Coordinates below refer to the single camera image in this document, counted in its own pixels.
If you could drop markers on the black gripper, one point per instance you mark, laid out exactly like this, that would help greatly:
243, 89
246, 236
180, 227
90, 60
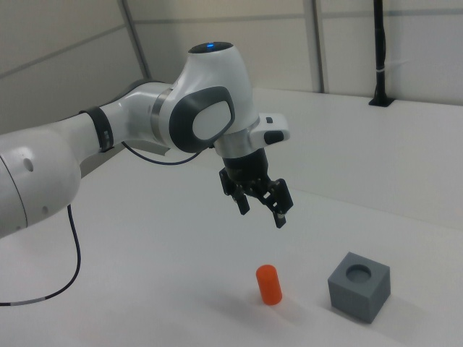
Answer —
246, 166

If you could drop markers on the orange cylinder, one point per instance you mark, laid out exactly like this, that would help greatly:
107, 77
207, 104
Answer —
269, 285

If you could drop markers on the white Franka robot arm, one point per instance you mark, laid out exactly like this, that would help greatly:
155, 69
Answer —
217, 72

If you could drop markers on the grey block with round hole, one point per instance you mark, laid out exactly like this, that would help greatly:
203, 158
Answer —
361, 300

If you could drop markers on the grey partition post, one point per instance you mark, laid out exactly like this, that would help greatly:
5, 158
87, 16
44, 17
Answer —
319, 47
139, 39

